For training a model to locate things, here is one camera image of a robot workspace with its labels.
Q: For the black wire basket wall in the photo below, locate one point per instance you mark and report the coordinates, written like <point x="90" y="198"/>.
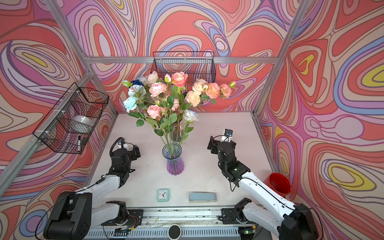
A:
<point x="197" y="64"/>
<point x="76" y="113"/>

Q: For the small teal alarm clock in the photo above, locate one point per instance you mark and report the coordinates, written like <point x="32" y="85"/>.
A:
<point x="163" y="195"/>

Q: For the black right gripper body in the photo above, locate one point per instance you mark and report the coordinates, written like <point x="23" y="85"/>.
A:
<point x="215" y="150"/>

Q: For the light blue carnation stem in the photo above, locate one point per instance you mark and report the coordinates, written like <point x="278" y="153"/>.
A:
<point x="138" y="101"/>

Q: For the black wire basket back wall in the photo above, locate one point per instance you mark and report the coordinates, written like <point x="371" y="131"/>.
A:
<point x="197" y="64"/>

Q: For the pink carnation stem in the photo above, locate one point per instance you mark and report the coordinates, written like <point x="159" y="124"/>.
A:
<point x="213" y="91"/>

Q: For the round black white sensor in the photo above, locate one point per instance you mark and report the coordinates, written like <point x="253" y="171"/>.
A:
<point x="174" y="232"/>

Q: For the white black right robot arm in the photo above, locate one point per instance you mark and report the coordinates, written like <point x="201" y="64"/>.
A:
<point x="283" y="218"/>

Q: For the pink grey glass vase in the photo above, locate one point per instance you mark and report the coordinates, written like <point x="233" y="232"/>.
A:
<point x="176" y="134"/>

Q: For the pink ranunculus spray stem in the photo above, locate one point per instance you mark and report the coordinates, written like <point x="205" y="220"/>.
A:
<point x="159" y="92"/>

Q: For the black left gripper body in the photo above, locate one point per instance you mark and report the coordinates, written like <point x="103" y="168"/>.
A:
<point x="131" y="156"/>

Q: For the red pink rose stem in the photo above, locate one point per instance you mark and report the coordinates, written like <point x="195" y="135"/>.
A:
<point x="176" y="99"/>

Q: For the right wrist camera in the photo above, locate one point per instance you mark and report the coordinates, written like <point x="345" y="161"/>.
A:
<point x="227" y="135"/>

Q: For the blue rose stem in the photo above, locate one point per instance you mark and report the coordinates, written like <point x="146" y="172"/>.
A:
<point x="137" y="82"/>

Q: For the purple glass vase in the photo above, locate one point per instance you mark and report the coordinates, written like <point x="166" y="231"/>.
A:
<point x="172" y="153"/>

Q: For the black marker in basket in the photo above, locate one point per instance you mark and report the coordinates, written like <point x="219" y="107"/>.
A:
<point x="79" y="147"/>

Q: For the cream carnation stem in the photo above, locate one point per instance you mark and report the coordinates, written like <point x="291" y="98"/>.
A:
<point x="194" y="96"/>

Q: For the black wire basket left wall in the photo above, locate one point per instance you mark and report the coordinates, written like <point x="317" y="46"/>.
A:
<point x="76" y="113"/>

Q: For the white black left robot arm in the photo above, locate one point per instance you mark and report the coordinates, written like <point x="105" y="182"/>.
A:
<point x="74" y="214"/>

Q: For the red plastic cup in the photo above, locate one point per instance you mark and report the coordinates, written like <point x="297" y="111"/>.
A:
<point x="278" y="183"/>

